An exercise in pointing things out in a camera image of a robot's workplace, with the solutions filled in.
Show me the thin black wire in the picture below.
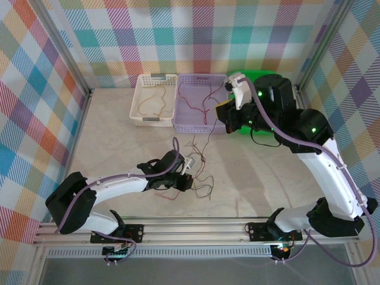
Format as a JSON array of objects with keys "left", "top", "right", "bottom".
[{"left": 201, "top": 117, "right": 220, "bottom": 158}]

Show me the thin wire bundle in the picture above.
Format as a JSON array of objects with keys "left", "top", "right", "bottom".
[{"left": 154, "top": 135, "right": 215, "bottom": 200}]

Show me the thin yellow wire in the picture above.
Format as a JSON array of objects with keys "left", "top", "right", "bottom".
[{"left": 138, "top": 88, "right": 159, "bottom": 116}]

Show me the purple plastic basket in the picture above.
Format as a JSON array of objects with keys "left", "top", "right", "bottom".
[{"left": 173, "top": 73, "right": 230, "bottom": 134}]

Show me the green plastic basket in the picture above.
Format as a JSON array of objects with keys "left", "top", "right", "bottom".
[{"left": 227, "top": 68, "right": 278, "bottom": 138}]

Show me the white plastic basket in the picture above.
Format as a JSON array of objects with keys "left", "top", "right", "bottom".
[{"left": 129, "top": 73, "right": 179, "bottom": 128}]

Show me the aluminium table side rail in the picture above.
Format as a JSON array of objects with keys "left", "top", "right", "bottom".
[
  {"left": 295, "top": 84, "right": 369, "bottom": 285},
  {"left": 28, "top": 87, "right": 94, "bottom": 285}
]

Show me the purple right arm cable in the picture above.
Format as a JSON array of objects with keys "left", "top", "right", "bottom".
[{"left": 242, "top": 76, "right": 375, "bottom": 268}]

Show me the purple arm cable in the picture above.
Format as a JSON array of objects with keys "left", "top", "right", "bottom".
[
  {"left": 55, "top": 136, "right": 181, "bottom": 264},
  {"left": 242, "top": 76, "right": 375, "bottom": 268}
]

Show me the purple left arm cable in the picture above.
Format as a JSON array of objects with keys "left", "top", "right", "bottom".
[{"left": 55, "top": 136, "right": 181, "bottom": 264}]

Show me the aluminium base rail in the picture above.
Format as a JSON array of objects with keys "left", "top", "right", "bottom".
[{"left": 31, "top": 216, "right": 362, "bottom": 248}]

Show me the slotted grey cable duct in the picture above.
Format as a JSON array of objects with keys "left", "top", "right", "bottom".
[{"left": 47, "top": 248, "right": 274, "bottom": 259}]

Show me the aluminium frame post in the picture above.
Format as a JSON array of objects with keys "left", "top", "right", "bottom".
[
  {"left": 28, "top": 0, "right": 93, "bottom": 96},
  {"left": 294, "top": 0, "right": 357, "bottom": 91}
]

